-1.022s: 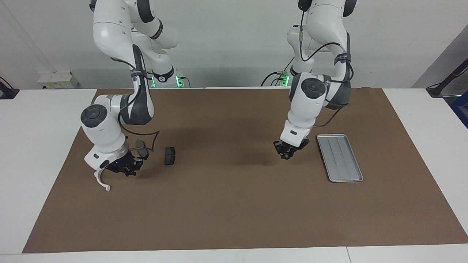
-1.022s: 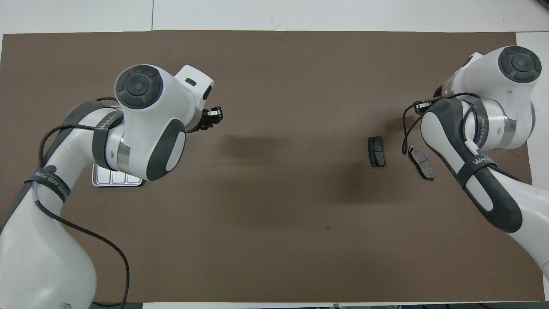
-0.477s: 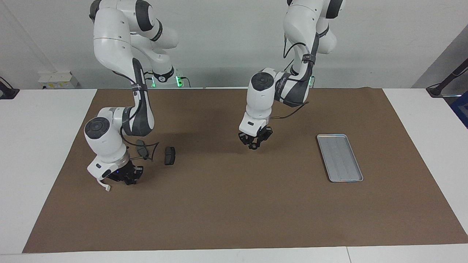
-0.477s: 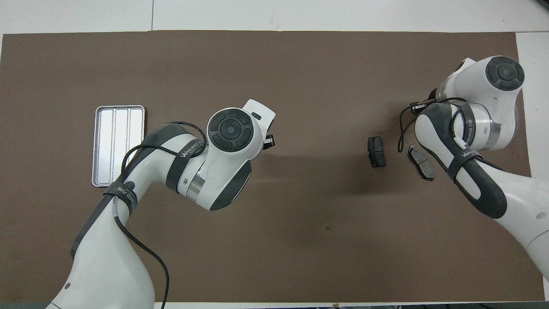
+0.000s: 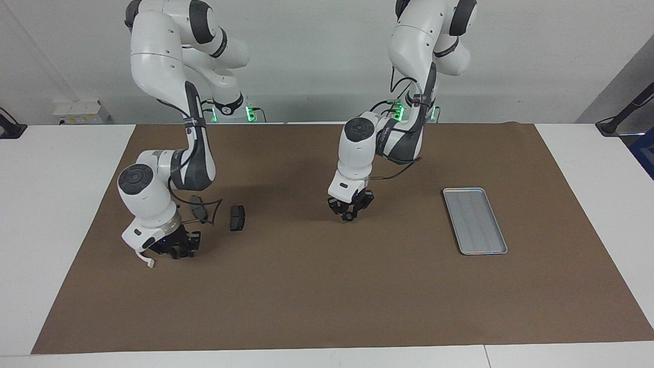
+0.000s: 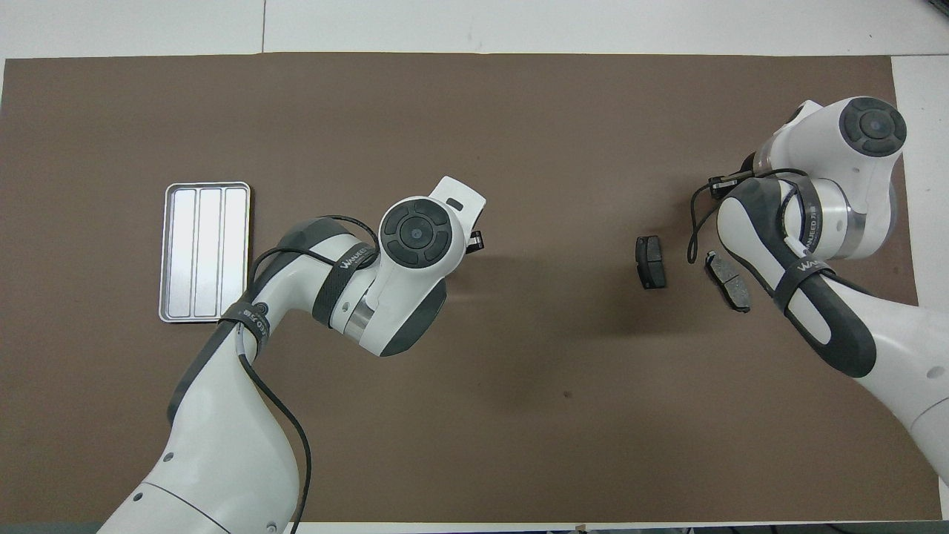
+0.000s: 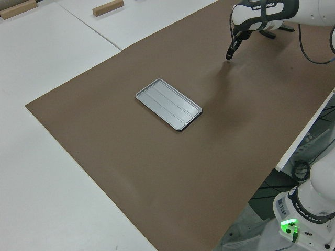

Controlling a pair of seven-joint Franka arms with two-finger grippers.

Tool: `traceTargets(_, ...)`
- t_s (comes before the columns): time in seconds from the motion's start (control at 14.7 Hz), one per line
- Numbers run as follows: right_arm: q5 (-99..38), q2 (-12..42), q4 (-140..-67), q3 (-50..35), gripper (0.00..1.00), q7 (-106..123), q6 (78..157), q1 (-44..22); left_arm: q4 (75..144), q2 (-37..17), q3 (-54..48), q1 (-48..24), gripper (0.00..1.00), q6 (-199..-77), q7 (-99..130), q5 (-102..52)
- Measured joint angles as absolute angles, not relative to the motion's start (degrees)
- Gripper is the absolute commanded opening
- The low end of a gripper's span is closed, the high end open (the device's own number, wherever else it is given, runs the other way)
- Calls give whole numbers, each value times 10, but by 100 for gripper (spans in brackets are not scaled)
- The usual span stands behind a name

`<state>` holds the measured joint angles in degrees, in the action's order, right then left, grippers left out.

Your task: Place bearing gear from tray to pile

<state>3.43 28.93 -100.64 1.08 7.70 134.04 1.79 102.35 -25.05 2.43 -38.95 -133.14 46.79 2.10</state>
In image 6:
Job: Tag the silver metal tray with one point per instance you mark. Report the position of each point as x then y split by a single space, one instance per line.
200 252

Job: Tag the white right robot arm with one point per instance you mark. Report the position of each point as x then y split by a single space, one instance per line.
860 163

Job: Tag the short dark brake pad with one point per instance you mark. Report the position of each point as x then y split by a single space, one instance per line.
652 263

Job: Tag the brown table mat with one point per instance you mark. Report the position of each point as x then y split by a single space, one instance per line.
519 111

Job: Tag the long dark brake pad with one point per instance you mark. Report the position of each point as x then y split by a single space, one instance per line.
726 285

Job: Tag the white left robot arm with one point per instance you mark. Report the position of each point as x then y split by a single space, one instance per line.
222 445

